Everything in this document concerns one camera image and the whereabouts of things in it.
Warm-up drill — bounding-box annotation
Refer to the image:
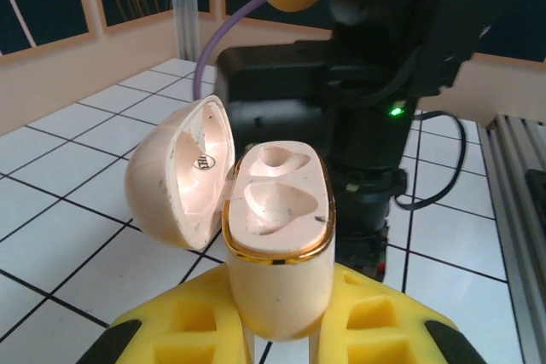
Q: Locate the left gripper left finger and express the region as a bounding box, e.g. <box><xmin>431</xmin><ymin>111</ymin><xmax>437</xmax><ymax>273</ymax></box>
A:
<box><xmin>80</xmin><ymin>262</ymin><xmax>253</xmax><ymax>364</ymax></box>

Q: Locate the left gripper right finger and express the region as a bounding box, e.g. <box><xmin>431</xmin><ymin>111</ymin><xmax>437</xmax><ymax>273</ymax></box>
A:
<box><xmin>306</xmin><ymin>262</ymin><xmax>485</xmax><ymax>364</ymax></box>

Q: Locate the beige earbud charging case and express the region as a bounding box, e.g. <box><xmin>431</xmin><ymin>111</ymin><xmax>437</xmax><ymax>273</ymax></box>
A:
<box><xmin>123</xmin><ymin>94</ymin><xmax>339</xmax><ymax>343</ymax></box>

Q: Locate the thin black cable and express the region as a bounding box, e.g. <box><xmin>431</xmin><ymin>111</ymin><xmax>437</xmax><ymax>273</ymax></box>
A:
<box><xmin>392</xmin><ymin>110</ymin><xmax>471</xmax><ymax>212</ymax></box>

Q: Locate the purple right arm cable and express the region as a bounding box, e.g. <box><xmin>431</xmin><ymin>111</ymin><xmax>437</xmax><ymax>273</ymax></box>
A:
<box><xmin>191</xmin><ymin>0</ymin><xmax>338</xmax><ymax>103</ymax></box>

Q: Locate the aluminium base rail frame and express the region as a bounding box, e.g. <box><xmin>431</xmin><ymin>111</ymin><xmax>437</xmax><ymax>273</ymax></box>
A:
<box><xmin>476</xmin><ymin>112</ymin><xmax>546</xmax><ymax>364</ymax></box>

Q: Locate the aluminium corner post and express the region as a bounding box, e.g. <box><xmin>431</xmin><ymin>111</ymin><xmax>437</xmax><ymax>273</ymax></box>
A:
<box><xmin>168</xmin><ymin>0</ymin><xmax>200</xmax><ymax>61</ymax></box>

